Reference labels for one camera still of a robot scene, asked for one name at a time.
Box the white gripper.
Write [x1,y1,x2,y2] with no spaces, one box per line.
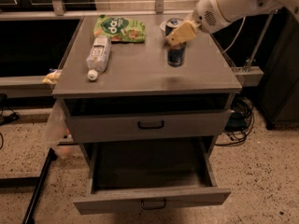
[166,0,231,46]

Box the blue silver redbull can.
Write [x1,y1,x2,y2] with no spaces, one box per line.
[165,18,186,67]

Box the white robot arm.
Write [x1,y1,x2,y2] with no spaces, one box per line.
[166,0,299,46]

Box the grey drawer cabinet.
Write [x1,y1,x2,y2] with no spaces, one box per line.
[51,13,243,216]

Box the grey top drawer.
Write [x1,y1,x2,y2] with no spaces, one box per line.
[66,110,231,143]

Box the open grey middle drawer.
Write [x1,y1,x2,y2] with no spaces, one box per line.
[73,138,231,215]

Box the white ceramic bowl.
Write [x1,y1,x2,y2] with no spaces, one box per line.
[160,21,166,38]

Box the green snack bag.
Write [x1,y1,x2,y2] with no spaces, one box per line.
[93,15,146,43]

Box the clear plastic water bottle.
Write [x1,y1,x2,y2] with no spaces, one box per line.
[86,35,111,81]

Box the dark grey side cabinet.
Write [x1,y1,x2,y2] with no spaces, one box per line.
[256,14,299,130]

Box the yellow snack packet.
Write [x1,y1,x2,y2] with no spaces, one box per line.
[42,69,62,85]

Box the clear plastic bag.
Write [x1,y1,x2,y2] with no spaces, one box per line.
[42,101,72,158]

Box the white power cable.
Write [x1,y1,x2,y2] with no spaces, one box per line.
[222,16,247,55]

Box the grey metal rail frame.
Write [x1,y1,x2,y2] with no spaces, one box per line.
[0,66,263,98]

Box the black top drawer handle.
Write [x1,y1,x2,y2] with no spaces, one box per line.
[137,120,164,130]

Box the black drawer handle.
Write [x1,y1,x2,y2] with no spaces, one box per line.
[141,199,167,211]
[137,120,164,130]

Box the black cable bundle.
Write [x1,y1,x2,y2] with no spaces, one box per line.
[215,96,256,147]

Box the black middle drawer handle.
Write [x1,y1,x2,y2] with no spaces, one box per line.
[141,199,167,211]

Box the black metal floor frame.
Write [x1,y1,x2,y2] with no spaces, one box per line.
[0,148,57,224]

